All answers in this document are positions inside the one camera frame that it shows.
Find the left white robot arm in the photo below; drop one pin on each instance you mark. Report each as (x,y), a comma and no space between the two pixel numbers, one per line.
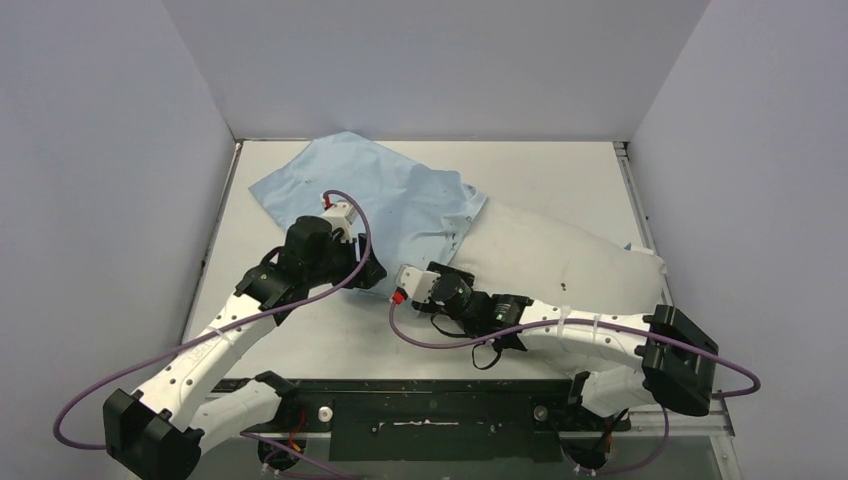
(163,428)

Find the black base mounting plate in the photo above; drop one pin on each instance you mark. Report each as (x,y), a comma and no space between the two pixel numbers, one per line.
(440,420)

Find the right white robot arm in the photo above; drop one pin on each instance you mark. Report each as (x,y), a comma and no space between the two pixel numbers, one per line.
(661,357)

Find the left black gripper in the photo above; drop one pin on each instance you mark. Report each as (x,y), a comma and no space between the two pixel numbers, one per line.
(371,272)

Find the light blue pillowcase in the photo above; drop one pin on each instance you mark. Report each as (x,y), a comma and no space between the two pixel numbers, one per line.
(417,215)

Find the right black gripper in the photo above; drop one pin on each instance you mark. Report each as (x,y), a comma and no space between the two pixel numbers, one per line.
(429,305)

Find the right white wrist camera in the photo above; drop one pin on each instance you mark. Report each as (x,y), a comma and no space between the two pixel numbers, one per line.
(413,284)

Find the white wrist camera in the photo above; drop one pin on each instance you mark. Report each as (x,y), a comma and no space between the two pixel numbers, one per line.
(341,217)
(413,284)

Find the white pillow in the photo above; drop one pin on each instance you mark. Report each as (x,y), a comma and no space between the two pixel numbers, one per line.
(511,250)

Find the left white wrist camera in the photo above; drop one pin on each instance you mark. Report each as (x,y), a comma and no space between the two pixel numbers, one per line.
(341,217)

